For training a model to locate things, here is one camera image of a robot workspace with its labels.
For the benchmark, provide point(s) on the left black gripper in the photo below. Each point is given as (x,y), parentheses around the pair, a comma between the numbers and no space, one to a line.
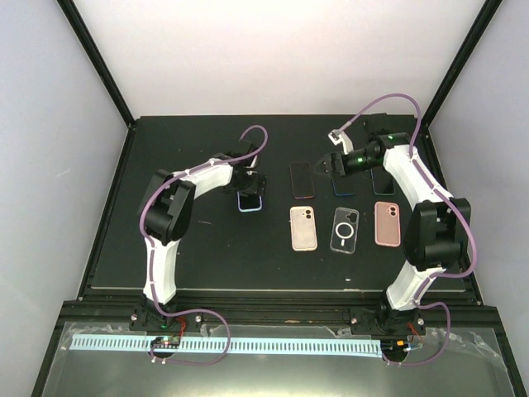
(254,188)

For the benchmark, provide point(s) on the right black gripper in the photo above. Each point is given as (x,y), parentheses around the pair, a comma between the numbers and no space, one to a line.
(335,158)

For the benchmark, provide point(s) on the phone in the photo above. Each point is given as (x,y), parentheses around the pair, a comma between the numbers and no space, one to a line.
(248,203)
(344,230)
(303,228)

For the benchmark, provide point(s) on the blue smartphone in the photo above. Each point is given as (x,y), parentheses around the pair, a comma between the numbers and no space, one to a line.
(342,186)

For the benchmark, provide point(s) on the magenta smartphone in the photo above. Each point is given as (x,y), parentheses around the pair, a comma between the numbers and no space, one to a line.
(301,180)

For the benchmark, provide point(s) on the black smartphone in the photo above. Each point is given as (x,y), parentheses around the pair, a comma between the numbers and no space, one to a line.
(382,181)

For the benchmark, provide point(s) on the pink phone case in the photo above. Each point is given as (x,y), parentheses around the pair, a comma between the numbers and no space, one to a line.
(387,230)

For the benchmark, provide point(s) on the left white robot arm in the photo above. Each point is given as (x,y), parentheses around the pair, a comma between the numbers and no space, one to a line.
(166,211)

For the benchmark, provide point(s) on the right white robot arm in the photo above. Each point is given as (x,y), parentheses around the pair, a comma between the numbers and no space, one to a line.
(437,235)

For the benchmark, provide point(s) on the left controller board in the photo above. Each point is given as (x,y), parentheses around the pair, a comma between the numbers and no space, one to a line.
(165,342)

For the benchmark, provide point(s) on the controller board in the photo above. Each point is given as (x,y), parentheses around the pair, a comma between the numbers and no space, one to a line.
(165,342)
(398,346)

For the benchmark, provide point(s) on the right controller board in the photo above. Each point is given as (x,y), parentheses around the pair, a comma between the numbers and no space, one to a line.
(398,346)

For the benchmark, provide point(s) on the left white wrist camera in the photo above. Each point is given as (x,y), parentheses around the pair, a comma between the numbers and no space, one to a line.
(253,163)

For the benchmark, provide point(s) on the right black frame post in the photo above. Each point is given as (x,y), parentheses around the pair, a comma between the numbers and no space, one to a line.
(472,38)

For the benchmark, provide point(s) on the black frame post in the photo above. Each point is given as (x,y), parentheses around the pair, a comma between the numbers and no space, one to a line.
(85,38)
(472,38)

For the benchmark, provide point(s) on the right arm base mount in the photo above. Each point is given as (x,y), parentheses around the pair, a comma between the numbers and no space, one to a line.
(382,321)

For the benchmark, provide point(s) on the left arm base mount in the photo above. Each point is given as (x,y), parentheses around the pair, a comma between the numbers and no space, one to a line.
(150,320)

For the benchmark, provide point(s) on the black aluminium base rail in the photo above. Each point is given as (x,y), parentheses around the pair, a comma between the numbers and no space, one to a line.
(332,313)

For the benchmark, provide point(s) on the light blue slotted cable duct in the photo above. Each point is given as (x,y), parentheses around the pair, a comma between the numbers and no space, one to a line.
(233,345)

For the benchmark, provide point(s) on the left black frame post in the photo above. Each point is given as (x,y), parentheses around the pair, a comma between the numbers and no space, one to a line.
(85,38)

